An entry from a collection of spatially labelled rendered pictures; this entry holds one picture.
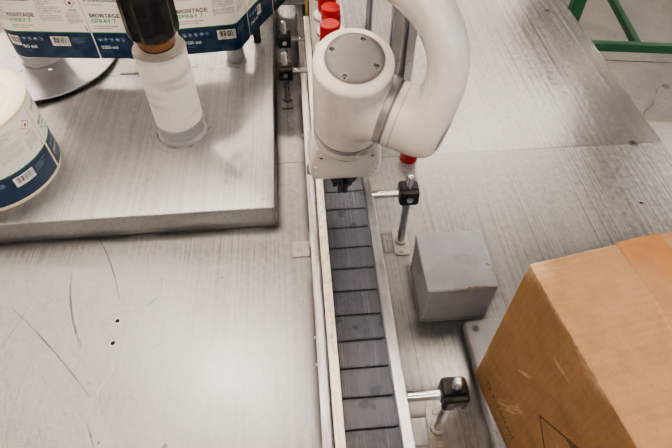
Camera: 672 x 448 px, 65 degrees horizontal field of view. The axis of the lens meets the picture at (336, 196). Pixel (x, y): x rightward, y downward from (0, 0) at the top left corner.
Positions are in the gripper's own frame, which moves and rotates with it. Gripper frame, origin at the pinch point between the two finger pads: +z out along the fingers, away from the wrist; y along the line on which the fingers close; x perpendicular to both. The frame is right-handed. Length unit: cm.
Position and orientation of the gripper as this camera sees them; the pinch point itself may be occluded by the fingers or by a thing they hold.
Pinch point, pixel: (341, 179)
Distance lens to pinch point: 82.0
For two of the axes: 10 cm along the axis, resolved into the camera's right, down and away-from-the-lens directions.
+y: -10.0, 0.6, -0.5
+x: 0.7, 9.3, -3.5
